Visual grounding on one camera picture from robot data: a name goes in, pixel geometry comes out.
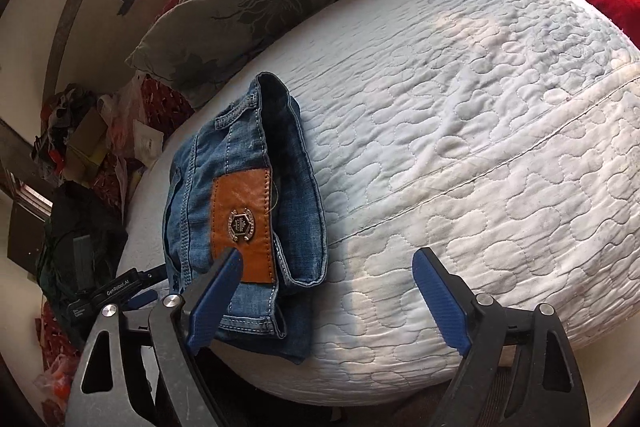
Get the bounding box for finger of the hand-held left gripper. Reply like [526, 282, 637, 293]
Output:
[125, 289, 157, 310]
[131, 264, 168, 285]

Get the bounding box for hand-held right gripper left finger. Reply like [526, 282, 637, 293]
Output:
[67, 247, 244, 427]

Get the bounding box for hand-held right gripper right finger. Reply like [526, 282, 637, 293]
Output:
[412, 247, 591, 427]

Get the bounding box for blue denim pants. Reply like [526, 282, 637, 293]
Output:
[162, 72, 328, 365]

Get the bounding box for dark jacket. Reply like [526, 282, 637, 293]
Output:
[37, 184, 128, 348]

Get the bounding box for orange plastic bag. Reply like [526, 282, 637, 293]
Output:
[42, 352, 81, 410]

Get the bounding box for dark wooden cabinet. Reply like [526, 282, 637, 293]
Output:
[0, 117, 53, 268]

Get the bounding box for white plastic packet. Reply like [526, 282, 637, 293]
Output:
[135, 119, 164, 165]

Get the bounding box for cardboard box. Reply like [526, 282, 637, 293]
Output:
[67, 109, 109, 168]

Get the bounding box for pink plastic bag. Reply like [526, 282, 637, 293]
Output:
[107, 79, 146, 148]

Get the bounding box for cardboard box clutter pile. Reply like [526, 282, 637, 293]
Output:
[32, 84, 101, 178]

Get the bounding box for white quilted mattress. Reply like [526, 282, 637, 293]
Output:
[115, 0, 640, 408]

